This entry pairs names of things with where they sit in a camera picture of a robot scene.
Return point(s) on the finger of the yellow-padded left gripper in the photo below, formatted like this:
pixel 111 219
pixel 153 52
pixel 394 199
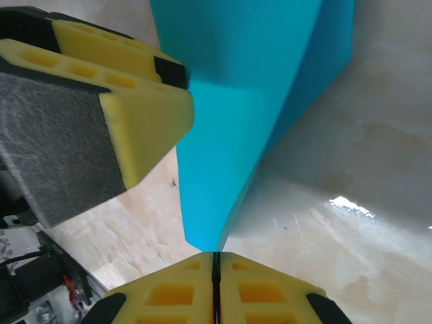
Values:
pixel 111 44
pixel 101 135

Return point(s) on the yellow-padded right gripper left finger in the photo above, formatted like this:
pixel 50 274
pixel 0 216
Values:
pixel 175 293

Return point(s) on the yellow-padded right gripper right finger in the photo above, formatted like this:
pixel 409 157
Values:
pixel 260 293

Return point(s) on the teal square paper sheet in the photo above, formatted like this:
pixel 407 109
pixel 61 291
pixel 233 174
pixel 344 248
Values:
pixel 236 101

